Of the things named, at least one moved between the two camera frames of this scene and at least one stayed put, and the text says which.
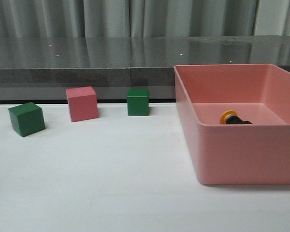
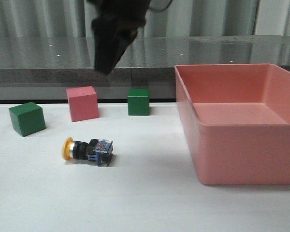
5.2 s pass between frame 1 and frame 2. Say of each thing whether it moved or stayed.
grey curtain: stayed
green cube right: stayed
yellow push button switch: moved
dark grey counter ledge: stayed
